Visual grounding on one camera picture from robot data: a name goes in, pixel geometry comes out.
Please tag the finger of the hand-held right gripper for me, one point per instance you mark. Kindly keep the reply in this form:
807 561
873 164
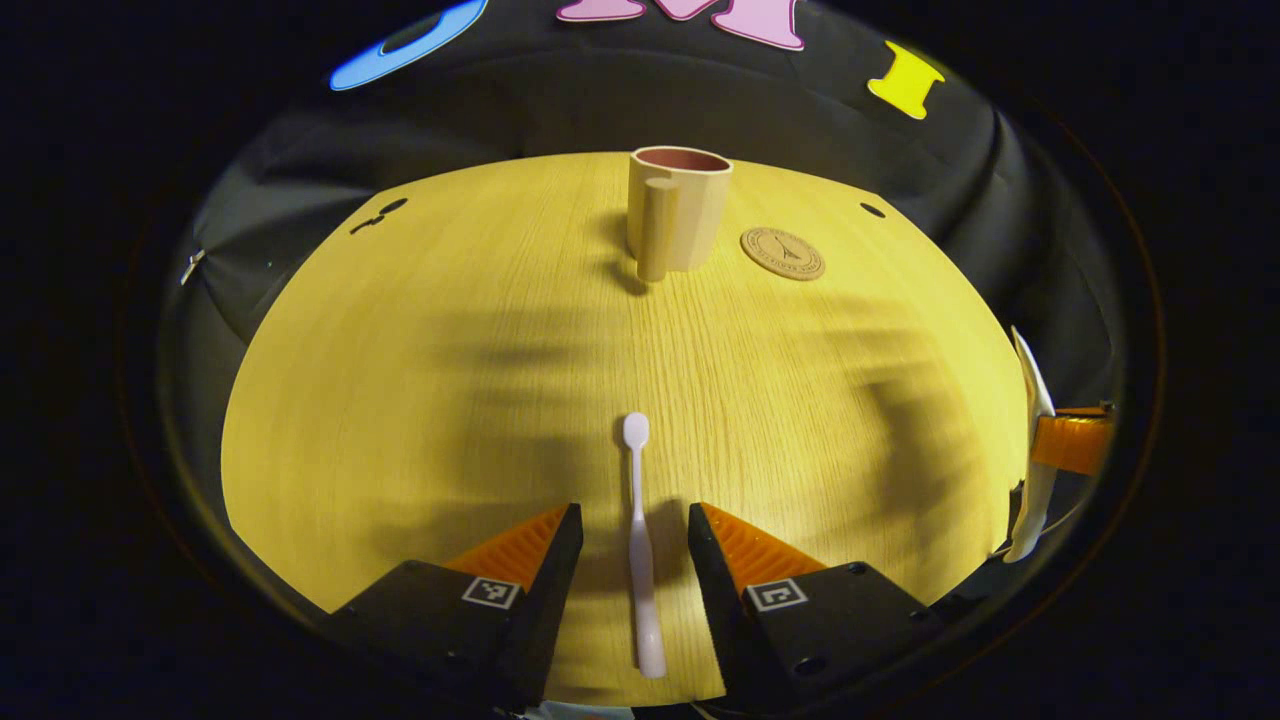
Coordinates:
1075 440

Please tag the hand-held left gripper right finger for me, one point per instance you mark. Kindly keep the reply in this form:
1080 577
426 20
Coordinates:
715 590

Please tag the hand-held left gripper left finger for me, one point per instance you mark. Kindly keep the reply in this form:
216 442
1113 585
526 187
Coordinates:
545 590

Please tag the white toothpaste tube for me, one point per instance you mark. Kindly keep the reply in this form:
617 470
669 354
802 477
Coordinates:
1038 400

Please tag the pale pink toothbrush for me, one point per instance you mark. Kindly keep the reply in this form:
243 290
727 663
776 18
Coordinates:
640 560

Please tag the round brown cork coaster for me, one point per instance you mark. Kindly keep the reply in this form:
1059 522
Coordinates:
783 254

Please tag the beige cup with pink inside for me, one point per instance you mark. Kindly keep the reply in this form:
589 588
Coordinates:
690 220

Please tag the wooden desktop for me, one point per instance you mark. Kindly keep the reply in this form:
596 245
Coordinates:
450 400

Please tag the small silver clip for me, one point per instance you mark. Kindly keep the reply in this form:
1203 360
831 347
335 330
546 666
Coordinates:
191 266

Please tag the black backdrop cloth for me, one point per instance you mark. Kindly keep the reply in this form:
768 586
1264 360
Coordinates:
560 100

